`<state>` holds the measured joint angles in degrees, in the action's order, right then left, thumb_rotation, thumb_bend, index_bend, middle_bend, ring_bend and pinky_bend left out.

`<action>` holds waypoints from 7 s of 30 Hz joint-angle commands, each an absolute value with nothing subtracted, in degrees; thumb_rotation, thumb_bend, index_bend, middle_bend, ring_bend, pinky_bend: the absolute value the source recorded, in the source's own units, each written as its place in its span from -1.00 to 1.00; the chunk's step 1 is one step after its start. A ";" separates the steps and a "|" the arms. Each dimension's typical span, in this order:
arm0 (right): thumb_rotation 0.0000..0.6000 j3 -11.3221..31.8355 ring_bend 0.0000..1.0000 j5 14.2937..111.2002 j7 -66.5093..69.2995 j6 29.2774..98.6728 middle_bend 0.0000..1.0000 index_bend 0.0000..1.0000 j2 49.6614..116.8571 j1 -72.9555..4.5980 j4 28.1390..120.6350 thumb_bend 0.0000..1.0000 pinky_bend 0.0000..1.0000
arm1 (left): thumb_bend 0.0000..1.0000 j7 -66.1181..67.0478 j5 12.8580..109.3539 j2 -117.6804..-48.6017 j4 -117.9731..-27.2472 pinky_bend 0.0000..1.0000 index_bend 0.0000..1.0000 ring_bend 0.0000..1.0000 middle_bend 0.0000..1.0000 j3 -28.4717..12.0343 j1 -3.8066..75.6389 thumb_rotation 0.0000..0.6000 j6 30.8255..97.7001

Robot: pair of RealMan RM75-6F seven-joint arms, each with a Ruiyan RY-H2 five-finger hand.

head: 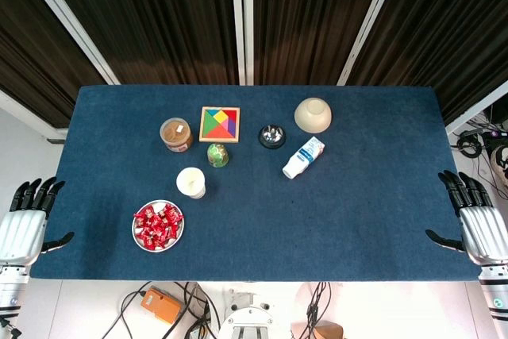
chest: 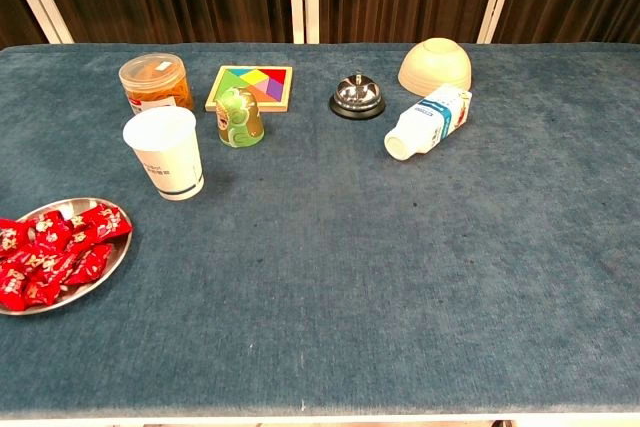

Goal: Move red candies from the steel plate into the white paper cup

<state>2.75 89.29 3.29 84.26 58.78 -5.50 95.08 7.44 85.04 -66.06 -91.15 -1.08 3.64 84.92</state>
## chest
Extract clear plastic jar orange contents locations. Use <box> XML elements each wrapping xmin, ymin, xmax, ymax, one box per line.
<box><xmin>118</xmin><ymin>52</ymin><xmax>195</xmax><ymax>116</ymax></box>

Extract round stainless steel plate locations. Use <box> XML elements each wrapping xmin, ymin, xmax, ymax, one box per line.
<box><xmin>0</xmin><ymin>196</ymin><xmax>134</xmax><ymax>317</ymax></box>

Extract wooden tangram puzzle tray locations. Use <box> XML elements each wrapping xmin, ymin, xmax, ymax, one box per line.
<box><xmin>204</xmin><ymin>64</ymin><xmax>294</xmax><ymax>114</ymax></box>

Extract blue felt table cloth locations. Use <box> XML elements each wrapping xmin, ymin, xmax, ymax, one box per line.
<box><xmin>0</xmin><ymin>42</ymin><xmax>640</xmax><ymax>421</ymax></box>

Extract cream upturned bowl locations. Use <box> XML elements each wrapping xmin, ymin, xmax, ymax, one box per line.
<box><xmin>397</xmin><ymin>36</ymin><xmax>473</xmax><ymax>97</ymax></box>

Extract white blue bottle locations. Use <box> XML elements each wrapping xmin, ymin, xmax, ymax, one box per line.
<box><xmin>383</xmin><ymin>83</ymin><xmax>474</xmax><ymax>162</ymax></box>

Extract white paper cup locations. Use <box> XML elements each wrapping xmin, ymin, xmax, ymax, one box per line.
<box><xmin>122</xmin><ymin>105</ymin><xmax>205</xmax><ymax>202</ymax></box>

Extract green painted nesting doll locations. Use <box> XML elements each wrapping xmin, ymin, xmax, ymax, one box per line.
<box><xmin>214</xmin><ymin>86</ymin><xmax>266</xmax><ymax>149</ymax></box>

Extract silver call bell black base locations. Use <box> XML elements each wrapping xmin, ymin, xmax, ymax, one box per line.
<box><xmin>328</xmin><ymin>71</ymin><xmax>387</xmax><ymax>121</ymax></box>

